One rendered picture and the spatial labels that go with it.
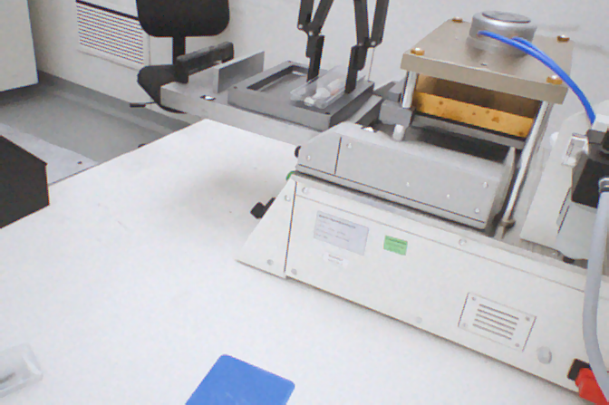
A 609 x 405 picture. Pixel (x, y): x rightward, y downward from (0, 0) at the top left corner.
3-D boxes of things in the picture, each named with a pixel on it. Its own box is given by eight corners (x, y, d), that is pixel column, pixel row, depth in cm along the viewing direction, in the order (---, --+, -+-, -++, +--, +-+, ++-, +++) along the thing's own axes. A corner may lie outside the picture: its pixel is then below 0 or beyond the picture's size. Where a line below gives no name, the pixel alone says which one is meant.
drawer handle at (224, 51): (234, 64, 100) (235, 42, 98) (184, 84, 87) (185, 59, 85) (224, 62, 100) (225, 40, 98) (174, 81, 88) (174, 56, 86)
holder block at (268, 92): (372, 95, 94) (375, 81, 92) (328, 132, 77) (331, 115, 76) (285, 73, 99) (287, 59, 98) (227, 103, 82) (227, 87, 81)
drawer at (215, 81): (380, 117, 96) (388, 73, 92) (333, 163, 77) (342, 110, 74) (233, 77, 105) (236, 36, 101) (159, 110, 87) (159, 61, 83)
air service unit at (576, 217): (589, 222, 62) (647, 95, 56) (592, 296, 50) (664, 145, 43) (537, 207, 64) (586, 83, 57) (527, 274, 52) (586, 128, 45)
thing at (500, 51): (598, 110, 84) (638, 19, 78) (604, 196, 58) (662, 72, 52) (434, 74, 92) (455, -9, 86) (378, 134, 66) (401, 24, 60)
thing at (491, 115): (546, 105, 83) (571, 41, 79) (536, 158, 65) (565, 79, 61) (431, 80, 89) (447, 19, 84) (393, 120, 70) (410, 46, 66)
